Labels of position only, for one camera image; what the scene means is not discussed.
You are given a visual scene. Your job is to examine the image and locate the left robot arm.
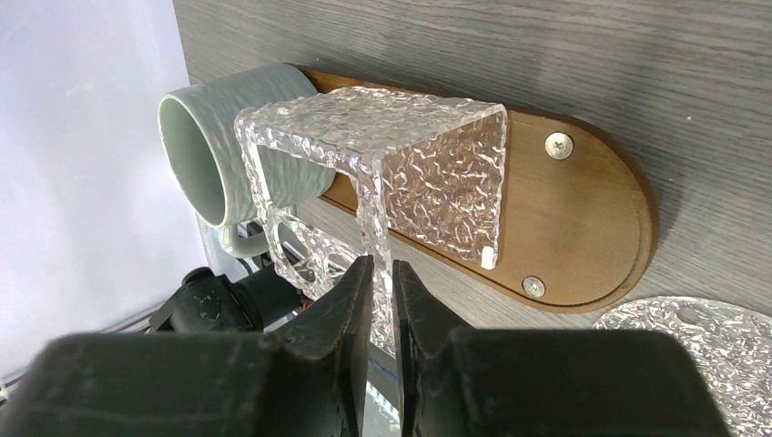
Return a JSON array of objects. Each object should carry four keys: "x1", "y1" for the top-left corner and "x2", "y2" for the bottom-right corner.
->
[{"x1": 148, "y1": 265, "x2": 310, "y2": 333}]

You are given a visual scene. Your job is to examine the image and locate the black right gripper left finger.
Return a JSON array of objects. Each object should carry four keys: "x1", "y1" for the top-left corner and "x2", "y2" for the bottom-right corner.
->
[{"x1": 1, "y1": 256, "x2": 373, "y2": 436}]

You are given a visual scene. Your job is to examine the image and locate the clear textured oval tray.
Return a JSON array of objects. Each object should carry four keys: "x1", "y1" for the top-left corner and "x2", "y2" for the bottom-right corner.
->
[{"x1": 594, "y1": 296, "x2": 771, "y2": 436}]

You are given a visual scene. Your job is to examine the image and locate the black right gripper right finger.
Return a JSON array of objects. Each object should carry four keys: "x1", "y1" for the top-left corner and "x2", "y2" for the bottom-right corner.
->
[{"x1": 392, "y1": 260, "x2": 728, "y2": 436}]

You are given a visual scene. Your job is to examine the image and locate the oval wooden tray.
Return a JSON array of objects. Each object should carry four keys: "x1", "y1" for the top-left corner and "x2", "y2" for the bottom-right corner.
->
[{"x1": 303, "y1": 66, "x2": 659, "y2": 312}]

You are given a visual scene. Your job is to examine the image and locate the clear textured acrylic holder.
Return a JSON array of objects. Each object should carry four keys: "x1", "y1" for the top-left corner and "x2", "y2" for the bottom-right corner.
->
[{"x1": 234, "y1": 86, "x2": 508, "y2": 354}]

